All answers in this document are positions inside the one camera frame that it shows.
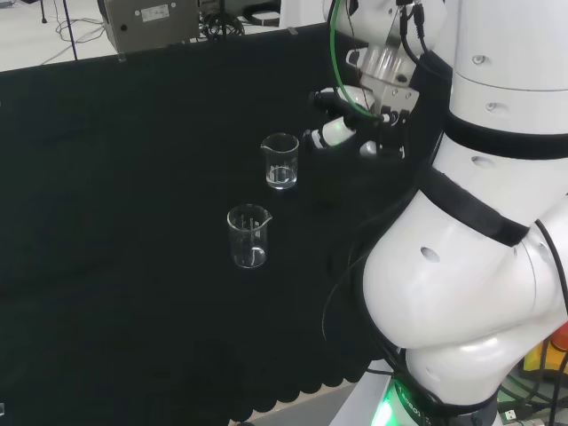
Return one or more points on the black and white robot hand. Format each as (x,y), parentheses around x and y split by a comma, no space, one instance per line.
(390,100)

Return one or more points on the clear glass beaker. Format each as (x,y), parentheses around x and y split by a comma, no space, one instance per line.
(248,258)
(280,176)

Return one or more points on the grey metal box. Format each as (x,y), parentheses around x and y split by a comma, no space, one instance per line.
(151,22)

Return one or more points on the black bench cloth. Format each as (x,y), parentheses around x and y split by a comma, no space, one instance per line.
(133,177)

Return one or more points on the yellow stop button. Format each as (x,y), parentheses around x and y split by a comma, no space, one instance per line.
(539,357)

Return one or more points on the dark tripod leg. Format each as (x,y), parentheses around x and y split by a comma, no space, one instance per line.
(71,31)

